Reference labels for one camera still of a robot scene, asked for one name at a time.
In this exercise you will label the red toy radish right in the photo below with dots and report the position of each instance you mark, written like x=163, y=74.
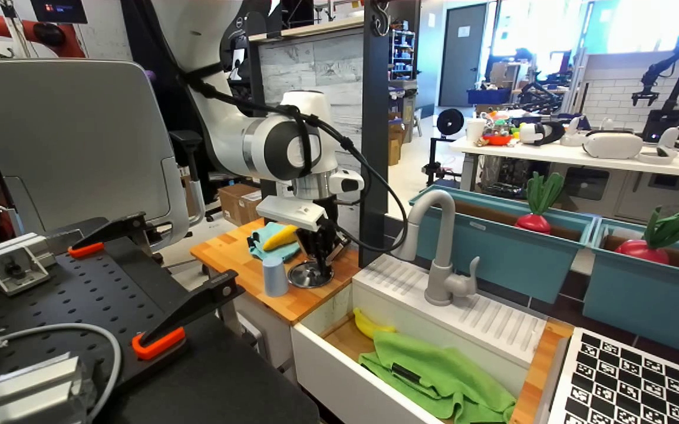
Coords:
x=661, y=232

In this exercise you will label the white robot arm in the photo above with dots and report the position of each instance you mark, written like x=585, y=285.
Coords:
x=199, y=58

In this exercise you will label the checkerboard calibration board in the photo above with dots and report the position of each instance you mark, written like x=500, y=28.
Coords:
x=612, y=383

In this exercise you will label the wood-pattern backdrop panel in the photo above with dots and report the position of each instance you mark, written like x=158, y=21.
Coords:
x=347, y=70

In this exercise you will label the teal storage bin left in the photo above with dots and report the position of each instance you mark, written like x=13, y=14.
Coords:
x=518, y=259

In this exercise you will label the teal cloth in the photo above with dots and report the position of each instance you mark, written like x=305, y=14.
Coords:
x=257, y=237

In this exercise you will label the white toy sink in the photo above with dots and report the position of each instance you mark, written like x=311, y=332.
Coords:
x=496, y=338

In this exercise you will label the black orange clamp near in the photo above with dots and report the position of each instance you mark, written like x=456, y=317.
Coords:
x=215, y=296

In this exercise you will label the green cloth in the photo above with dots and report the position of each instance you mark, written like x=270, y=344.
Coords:
x=440, y=379

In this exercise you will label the light blue plastic cup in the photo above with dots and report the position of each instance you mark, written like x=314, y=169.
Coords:
x=275, y=277

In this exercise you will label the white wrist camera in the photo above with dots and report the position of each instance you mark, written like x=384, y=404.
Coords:
x=294, y=211

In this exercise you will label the grey toy faucet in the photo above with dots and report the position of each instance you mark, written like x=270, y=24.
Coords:
x=441, y=284

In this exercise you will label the black orange clamp far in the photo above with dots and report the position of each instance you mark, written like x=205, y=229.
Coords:
x=126, y=226

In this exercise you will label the black orange clamp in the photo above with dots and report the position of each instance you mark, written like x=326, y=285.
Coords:
x=215, y=296
x=126, y=226

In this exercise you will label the cardboard box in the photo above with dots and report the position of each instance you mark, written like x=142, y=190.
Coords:
x=239, y=203

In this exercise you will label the red toy radish left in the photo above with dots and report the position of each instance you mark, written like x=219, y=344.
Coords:
x=541, y=193

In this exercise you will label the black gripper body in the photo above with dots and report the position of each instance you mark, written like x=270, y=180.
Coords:
x=321, y=242

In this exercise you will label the red toy radish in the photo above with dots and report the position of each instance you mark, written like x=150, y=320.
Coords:
x=541, y=193
x=661, y=232

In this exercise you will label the black perforated board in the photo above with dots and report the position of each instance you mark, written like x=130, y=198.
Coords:
x=93, y=310

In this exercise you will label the teal storage bin right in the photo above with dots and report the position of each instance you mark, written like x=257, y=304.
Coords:
x=634, y=296

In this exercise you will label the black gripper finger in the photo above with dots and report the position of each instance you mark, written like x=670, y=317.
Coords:
x=329, y=266
x=314, y=272

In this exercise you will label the teal storage bin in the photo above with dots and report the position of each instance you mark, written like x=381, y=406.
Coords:
x=634, y=296
x=518, y=259

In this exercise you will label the yellow toy banana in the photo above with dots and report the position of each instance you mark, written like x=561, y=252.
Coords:
x=372, y=329

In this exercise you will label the silver pot lid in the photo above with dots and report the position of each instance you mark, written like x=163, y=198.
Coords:
x=301, y=277

